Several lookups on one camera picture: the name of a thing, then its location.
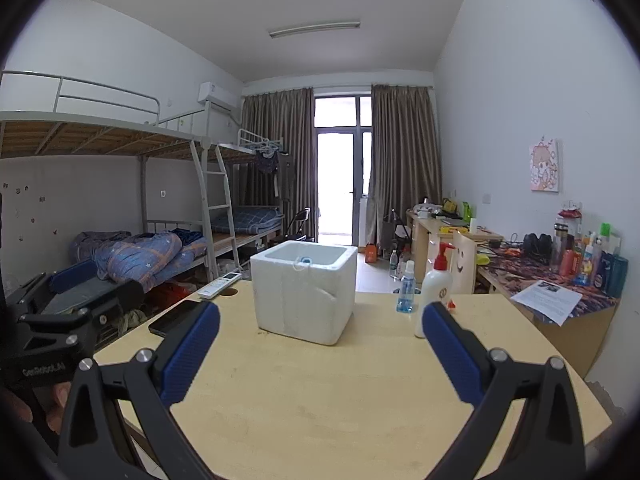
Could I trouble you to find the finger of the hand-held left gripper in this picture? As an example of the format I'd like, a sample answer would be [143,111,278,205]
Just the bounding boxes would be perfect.
[15,280,147,356]
[10,260,100,311]

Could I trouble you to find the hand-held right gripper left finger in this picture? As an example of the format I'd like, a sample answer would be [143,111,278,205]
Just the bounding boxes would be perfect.
[56,301,221,480]

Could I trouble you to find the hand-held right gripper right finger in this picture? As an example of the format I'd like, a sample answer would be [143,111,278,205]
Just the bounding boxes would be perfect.
[421,301,588,480]

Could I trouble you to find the white foam box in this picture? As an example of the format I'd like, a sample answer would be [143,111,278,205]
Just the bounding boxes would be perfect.
[250,240,359,346]

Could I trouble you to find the person's left hand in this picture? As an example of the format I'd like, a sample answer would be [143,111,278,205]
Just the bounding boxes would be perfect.
[0,381,72,436]

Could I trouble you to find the beige shoes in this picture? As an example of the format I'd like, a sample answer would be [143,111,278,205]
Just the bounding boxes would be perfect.
[117,310,149,334]

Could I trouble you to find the black smartphone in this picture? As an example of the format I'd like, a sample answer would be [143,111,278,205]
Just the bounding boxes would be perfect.
[148,300,211,338]

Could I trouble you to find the grey purple cloth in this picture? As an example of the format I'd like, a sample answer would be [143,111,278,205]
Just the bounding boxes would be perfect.
[75,231,132,262]

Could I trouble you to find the blue checkered quilt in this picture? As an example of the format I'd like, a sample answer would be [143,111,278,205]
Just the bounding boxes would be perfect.
[97,232,183,291]

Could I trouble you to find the red bag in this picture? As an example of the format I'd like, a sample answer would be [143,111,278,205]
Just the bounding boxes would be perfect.
[147,282,193,311]

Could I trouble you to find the white remote control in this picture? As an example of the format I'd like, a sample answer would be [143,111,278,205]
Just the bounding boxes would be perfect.
[197,271,242,299]

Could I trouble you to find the white lotion pump bottle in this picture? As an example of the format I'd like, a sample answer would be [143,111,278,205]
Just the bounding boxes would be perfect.
[415,242,454,339]

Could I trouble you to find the small clear spray bottle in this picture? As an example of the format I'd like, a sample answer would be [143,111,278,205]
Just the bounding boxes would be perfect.
[396,260,417,314]

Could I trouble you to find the dark blue cloth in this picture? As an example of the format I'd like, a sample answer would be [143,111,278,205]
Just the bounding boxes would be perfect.
[170,229,208,258]

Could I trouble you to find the wooden chair with smiley face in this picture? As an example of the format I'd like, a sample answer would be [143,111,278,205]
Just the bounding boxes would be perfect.
[450,231,480,295]

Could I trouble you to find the printed paper sheet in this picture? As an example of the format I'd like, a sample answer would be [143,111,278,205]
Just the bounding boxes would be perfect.
[510,280,583,326]

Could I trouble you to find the wooden desk with drawers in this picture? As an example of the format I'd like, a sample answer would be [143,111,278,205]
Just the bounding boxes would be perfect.
[406,210,503,281]

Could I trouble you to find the dark bag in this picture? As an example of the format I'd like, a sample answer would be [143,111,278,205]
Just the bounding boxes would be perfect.
[382,212,406,249]

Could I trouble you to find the black headphones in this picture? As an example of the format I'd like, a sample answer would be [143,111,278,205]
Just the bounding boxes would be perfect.
[522,232,553,260]

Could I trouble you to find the metal bunk bed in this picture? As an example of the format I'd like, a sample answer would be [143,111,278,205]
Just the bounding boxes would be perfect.
[0,71,241,343]
[215,129,287,261]

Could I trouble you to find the blue plaid blanket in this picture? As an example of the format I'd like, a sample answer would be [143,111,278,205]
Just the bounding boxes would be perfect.
[212,208,285,235]

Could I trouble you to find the yellow figure bottle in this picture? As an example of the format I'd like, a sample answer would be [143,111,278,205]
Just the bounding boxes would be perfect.
[575,255,596,286]

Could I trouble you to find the black folding chair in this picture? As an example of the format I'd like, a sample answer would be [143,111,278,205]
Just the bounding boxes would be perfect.
[285,208,316,243]

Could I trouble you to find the clear bottle with red lid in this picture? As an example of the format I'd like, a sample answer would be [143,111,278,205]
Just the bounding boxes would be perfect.
[557,208,584,253]

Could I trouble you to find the teal bottle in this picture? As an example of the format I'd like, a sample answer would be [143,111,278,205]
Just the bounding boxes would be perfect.
[607,255,629,298]

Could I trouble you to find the hanging dark clothes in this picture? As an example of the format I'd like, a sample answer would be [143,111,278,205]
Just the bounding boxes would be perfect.
[255,150,297,201]

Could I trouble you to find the brown curtain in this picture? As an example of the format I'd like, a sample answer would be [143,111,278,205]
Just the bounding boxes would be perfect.
[241,87,316,241]
[370,85,443,248]

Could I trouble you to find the glass balcony door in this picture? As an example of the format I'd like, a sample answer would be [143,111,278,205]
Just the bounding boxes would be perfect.
[312,95,373,241]

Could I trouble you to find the white air conditioner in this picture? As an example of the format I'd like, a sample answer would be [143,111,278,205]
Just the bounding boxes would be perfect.
[198,81,238,111]

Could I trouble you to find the ceiling lamp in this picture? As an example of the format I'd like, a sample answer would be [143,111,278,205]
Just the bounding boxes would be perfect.
[268,21,361,39]

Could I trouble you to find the group of small wall stickers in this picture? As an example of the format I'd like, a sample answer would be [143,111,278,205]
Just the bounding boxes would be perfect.
[0,182,42,242]

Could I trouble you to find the pink wall poster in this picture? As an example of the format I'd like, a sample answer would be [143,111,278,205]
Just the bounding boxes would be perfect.
[529,136,561,193]

